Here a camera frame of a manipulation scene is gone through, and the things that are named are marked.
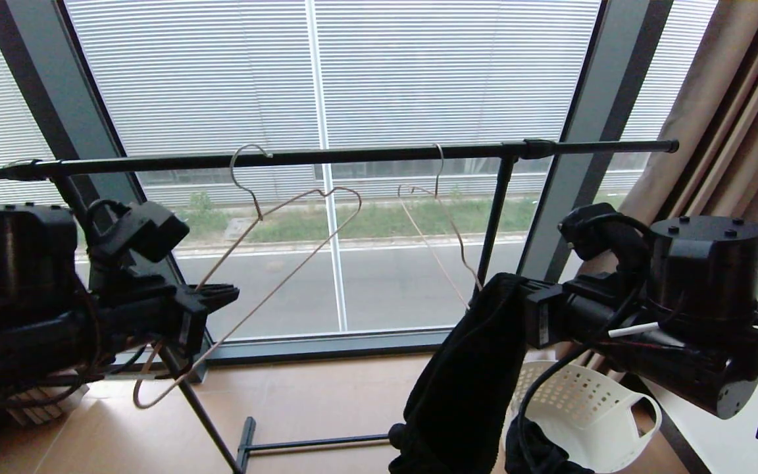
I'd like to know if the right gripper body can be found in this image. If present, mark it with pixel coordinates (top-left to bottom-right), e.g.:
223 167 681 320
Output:
525 273 758 420

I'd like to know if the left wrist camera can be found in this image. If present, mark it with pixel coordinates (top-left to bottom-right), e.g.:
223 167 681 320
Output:
86 199 190 277

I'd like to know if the black cable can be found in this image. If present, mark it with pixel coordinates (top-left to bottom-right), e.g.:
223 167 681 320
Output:
516 209 651 471

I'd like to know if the beige curtain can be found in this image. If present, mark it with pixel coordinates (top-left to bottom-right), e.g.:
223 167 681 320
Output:
553 0 758 376

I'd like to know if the black clothes rack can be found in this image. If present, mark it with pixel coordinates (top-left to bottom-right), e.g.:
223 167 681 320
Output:
0 138 679 474

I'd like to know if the pink clothes hanger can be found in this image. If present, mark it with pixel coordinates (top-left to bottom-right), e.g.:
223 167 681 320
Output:
132 144 363 410
397 143 485 310

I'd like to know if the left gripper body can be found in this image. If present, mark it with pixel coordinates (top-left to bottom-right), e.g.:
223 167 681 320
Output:
0 283 209 396

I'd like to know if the white laundry basket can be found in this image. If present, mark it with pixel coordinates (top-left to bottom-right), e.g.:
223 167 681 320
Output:
507 359 663 473

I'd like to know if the heap of clothes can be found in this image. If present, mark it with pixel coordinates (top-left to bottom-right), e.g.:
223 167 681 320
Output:
504 413 597 474

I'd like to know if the black knitted garment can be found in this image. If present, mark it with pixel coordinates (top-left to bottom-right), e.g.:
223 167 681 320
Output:
389 272 538 474

